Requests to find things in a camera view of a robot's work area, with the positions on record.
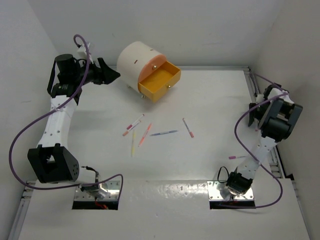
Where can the metal base plate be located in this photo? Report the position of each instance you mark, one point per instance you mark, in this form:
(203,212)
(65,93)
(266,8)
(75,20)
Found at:
(219,192)
(110,191)

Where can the blue ballpoint pen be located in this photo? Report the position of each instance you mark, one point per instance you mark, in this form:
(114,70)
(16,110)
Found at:
(164,133)

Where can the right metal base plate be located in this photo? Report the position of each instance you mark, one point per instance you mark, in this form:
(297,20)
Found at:
(219,192)

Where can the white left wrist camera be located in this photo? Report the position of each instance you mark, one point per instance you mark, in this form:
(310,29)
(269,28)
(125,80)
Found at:
(83,51)

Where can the orange thin pen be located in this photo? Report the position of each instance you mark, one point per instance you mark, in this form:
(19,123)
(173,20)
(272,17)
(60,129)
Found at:
(145,134)

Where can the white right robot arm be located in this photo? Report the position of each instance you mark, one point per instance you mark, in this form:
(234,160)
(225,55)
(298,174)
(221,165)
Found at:
(276,115)

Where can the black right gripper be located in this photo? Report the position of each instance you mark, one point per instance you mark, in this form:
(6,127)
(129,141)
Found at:
(253,114)

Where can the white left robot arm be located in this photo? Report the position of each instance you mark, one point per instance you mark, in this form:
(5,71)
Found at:
(51,160)

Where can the yellow thin pen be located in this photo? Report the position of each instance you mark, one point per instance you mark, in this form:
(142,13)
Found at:
(133,143)

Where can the peach cap white marker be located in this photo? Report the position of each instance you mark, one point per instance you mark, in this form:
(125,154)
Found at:
(132,127)

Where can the magenta cap white marker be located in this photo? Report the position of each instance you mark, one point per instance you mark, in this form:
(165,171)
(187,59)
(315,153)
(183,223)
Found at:
(132,124)

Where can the white round drawer cabinet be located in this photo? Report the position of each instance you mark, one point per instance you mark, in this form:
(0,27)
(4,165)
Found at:
(147,71)

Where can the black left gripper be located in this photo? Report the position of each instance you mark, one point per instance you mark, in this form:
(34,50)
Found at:
(108,76)

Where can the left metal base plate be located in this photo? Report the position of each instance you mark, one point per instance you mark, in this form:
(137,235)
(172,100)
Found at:
(110,191)

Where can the salmon cap white marker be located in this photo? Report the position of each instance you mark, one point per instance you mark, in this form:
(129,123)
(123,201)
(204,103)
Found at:
(188,129)

